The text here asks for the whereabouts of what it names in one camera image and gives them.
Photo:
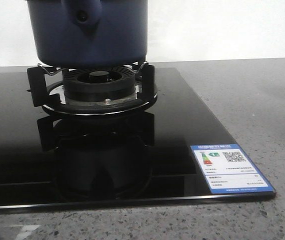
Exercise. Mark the black metal pot support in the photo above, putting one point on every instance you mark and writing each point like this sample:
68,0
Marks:
47,91

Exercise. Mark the dark blue cooking pot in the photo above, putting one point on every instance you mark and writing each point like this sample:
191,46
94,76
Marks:
79,34

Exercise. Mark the black gas burner head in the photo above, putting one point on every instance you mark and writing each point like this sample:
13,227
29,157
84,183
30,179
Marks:
96,85

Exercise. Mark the blue energy efficiency label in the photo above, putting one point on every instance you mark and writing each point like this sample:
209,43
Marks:
228,170

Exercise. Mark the black glass gas cooktop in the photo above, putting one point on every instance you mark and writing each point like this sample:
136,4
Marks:
136,159

